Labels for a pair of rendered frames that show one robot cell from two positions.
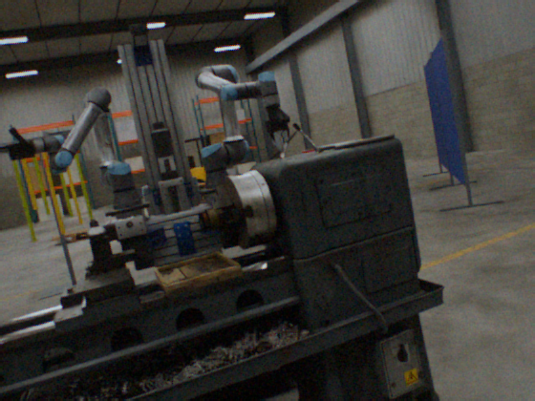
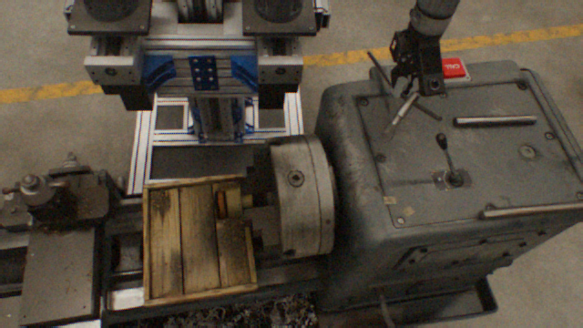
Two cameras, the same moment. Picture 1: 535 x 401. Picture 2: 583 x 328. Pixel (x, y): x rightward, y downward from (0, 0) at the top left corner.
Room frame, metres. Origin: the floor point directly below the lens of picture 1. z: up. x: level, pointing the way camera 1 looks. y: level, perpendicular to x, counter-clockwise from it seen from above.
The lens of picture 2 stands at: (1.43, 0.09, 2.10)
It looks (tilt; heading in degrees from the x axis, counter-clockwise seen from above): 61 degrees down; 2
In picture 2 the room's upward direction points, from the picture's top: 8 degrees clockwise
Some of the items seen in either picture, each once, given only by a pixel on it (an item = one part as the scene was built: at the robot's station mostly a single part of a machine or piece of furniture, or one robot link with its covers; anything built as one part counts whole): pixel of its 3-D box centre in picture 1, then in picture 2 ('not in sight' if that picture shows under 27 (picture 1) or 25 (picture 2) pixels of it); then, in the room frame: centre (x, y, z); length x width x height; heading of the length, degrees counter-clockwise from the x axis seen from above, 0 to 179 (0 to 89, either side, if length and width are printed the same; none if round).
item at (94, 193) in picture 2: (111, 263); (70, 210); (1.80, 0.67, 0.99); 0.20 x 0.10 x 0.05; 109
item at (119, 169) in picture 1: (120, 176); not in sight; (2.40, 0.74, 1.33); 0.13 x 0.12 x 0.14; 35
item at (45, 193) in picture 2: (96, 230); (35, 188); (1.79, 0.70, 1.13); 0.08 x 0.08 x 0.03
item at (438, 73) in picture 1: (442, 119); not in sight; (7.88, -3.23, 1.18); 4.12 x 0.80 x 2.35; 163
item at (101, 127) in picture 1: (104, 139); not in sight; (2.51, 0.81, 1.54); 0.15 x 0.12 x 0.55; 35
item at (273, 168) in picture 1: (328, 194); (432, 175); (2.06, -0.27, 1.06); 0.59 x 0.48 x 0.39; 109
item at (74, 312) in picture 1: (96, 295); (52, 253); (1.71, 0.72, 0.90); 0.47 x 0.30 x 0.06; 19
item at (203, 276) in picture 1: (195, 271); (198, 235); (1.83, 0.35, 0.89); 0.36 x 0.30 x 0.04; 19
